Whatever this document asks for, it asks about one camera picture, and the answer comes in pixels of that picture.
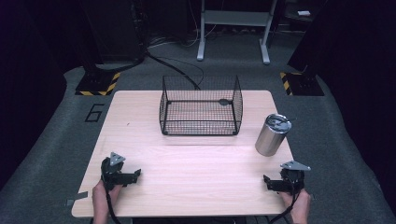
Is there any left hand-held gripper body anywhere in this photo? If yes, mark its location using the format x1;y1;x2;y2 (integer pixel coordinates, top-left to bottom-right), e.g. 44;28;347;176
100;151;129;191

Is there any stainless steel tumbler with lid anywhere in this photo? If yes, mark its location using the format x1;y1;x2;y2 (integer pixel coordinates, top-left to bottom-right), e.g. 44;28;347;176
254;113;293;158

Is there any white metal stand frame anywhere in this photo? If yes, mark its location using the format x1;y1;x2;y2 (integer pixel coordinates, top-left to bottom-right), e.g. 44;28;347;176
196;0;278;65

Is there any thin white floor cable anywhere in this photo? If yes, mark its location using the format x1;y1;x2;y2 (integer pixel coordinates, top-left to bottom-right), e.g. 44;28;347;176
148;0;219;49

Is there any person's right hand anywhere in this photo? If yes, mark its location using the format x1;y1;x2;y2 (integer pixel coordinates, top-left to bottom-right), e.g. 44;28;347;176
277;189;312;218

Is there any dark curtain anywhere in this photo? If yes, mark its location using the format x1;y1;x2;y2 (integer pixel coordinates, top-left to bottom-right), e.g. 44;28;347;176
287;0;396;216
0;0;104;190

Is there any black base with hazard stripes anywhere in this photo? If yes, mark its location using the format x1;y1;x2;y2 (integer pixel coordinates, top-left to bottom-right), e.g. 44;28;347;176
75;71;121;97
278;71;325;97

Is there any person's left hand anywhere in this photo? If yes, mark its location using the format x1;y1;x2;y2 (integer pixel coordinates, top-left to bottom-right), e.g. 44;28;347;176
92;179;123;216

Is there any black wire mesh basket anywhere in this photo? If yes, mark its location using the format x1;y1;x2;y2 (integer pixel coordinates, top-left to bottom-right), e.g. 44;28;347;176
159;74;244;136

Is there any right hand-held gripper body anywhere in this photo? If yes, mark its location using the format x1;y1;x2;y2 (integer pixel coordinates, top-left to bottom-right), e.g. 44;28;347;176
278;160;312;193

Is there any grey tape piece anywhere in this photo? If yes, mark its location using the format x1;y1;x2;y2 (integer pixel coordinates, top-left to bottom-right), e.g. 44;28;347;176
64;191;90;207

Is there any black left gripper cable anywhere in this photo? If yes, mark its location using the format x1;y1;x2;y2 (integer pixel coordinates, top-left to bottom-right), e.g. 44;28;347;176
105;185;123;224

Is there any thick black floor cable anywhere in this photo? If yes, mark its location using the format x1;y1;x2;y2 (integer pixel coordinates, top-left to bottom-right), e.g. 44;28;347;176
145;49;202;91

